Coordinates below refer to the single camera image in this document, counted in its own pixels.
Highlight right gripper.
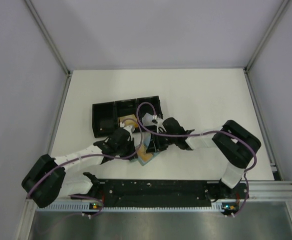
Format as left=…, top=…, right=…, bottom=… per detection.
left=147, top=129, right=177, bottom=153

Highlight green card holder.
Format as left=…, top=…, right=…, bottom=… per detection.
left=131, top=133, right=160, bottom=166

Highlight black three-compartment tray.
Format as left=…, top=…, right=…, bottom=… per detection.
left=92, top=96, right=163, bottom=138

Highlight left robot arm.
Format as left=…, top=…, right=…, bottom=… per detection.
left=21, top=125, right=137, bottom=208

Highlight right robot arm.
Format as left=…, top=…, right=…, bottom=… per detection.
left=142, top=115, right=262, bottom=198

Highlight gold credit cards stack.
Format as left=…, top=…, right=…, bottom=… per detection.
left=118, top=114, right=138, bottom=128

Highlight white credit cards stack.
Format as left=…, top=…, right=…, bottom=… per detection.
left=142, top=113, right=157, bottom=127

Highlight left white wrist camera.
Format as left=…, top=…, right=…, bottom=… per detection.
left=119, top=122, right=135, bottom=135

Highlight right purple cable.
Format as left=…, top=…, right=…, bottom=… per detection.
left=137, top=102, right=258, bottom=217

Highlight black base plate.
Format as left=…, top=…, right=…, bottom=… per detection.
left=70, top=178, right=224, bottom=208

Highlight white slotted cable duct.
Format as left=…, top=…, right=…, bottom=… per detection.
left=37, top=201, right=224, bottom=213

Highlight aluminium frame rail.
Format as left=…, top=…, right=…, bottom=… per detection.
left=248, top=181, right=292, bottom=202

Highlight right aluminium corner post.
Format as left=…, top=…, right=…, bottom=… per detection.
left=244, top=0, right=292, bottom=73

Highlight aluminium corner post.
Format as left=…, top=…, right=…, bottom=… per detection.
left=244, top=0, right=292, bottom=73
left=23, top=0, right=72, bottom=76

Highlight left aluminium corner post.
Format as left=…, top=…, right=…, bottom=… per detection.
left=23, top=0, right=72, bottom=76

